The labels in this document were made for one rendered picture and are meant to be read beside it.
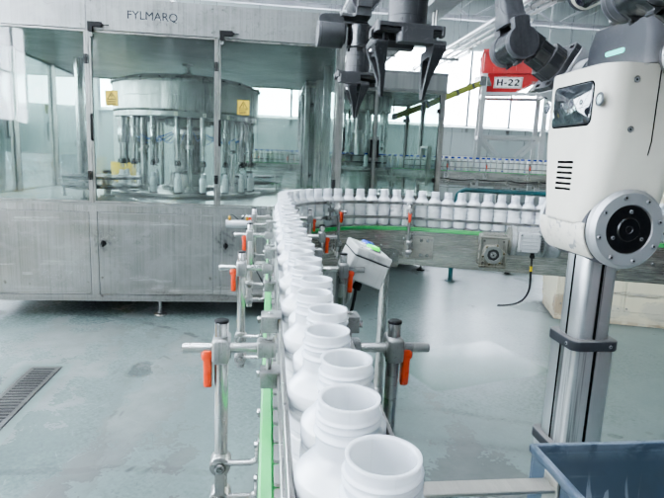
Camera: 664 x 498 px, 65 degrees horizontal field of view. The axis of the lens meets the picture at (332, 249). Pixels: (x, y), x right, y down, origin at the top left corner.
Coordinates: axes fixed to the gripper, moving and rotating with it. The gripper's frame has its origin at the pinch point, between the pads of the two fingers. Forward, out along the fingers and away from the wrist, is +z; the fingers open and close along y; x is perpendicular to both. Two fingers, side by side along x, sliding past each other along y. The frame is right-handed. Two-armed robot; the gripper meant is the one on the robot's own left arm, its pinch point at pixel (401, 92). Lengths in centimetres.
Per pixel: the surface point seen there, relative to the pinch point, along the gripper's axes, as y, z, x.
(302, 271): -14.6, 24.1, -18.2
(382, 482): -13, 25, -60
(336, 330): -13.0, 24.6, -39.1
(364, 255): 0.7, 29.4, 24.9
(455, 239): 66, 42, 152
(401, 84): 121, -81, 519
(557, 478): 15, 46, -28
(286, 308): -16.4, 28.9, -18.3
